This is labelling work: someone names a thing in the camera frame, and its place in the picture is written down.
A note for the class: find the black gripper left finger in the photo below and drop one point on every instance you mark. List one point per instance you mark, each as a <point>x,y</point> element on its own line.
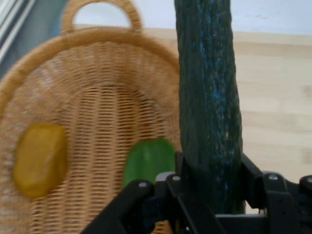
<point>136,202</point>

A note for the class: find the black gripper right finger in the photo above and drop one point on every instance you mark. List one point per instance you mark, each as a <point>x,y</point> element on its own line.
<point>280,202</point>

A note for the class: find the long dark green cucumber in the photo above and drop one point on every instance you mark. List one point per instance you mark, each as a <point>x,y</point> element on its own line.
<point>209,97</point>

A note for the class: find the green bell pepper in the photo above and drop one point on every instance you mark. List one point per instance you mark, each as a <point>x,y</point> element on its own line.
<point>148,161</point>

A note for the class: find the bamboo cutting board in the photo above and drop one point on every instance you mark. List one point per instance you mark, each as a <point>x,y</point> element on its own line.
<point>273,97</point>

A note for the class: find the yellow bell pepper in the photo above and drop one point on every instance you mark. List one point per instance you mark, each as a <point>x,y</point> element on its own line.
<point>40,159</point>

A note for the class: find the aluminium rail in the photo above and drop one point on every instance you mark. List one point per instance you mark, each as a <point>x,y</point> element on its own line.
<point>11,24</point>

